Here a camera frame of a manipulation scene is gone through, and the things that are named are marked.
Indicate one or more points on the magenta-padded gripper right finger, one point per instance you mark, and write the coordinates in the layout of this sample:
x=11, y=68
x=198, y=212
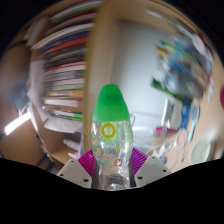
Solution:
x=151, y=170

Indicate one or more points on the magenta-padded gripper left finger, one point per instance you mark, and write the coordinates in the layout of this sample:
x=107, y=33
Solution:
x=73, y=173

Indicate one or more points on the clear bottle with green cap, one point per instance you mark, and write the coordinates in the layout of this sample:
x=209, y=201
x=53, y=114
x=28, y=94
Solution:
x=110, y=110

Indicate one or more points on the light blue hairbrush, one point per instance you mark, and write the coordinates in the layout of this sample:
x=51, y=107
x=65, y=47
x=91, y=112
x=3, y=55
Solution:
x=193, y=115

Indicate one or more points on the long fluorescent tube light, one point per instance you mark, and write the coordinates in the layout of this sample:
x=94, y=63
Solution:
x=16, y=122

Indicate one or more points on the wooden shelf unit with books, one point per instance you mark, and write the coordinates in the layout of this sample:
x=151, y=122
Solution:
x=63, y=73

